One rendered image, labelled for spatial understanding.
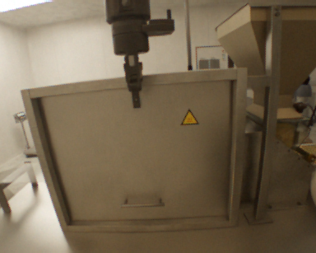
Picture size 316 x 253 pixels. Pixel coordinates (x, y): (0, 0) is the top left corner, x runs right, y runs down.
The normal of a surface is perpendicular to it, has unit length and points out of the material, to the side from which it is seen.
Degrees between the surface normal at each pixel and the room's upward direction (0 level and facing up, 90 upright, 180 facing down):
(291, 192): 90
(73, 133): 90
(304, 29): 114
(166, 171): 90
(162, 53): 90
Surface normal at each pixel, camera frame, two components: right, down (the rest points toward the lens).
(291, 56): 0.00, 0.65
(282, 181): -0.04, 0.29
